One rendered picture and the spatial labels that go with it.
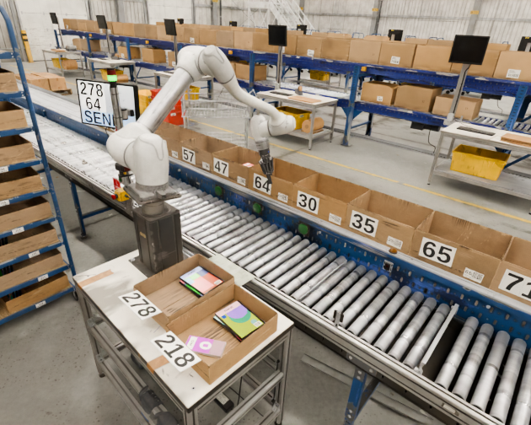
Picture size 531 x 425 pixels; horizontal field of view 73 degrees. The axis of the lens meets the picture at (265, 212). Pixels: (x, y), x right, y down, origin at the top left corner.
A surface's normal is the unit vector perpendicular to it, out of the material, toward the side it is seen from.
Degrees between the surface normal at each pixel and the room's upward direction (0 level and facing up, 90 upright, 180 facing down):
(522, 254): 90
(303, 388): 0
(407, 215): 89
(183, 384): 0
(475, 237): 89
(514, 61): 89
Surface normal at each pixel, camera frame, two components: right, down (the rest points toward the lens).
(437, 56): -0.64, 0.33
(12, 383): 0.04, -0.88
